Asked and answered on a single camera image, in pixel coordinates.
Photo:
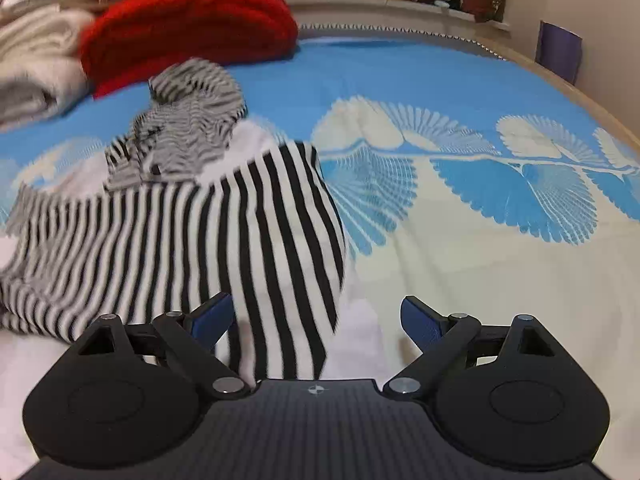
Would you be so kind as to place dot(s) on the wooden bed frame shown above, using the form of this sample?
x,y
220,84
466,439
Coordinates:
x,y
600,103

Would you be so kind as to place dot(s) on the white folded blanket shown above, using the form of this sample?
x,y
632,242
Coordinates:
x,y
35,60

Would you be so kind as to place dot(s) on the blue white printed bed sheet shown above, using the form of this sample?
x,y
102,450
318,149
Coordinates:
x,y
475,285

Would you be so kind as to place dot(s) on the red folded blanket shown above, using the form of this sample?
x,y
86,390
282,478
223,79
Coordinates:
x,y
190,25

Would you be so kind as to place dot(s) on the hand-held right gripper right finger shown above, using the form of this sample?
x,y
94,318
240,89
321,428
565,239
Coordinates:
x,y
420,325

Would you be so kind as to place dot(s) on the purple box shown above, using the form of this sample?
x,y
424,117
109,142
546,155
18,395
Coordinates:
x,y
559,52

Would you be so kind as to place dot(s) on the white striped hooded top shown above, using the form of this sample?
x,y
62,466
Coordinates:
x,y
175,235

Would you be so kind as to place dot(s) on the window sill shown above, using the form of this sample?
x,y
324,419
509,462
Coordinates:
x,y
400,12

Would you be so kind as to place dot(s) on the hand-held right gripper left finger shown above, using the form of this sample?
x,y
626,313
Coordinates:
x,y
215,320

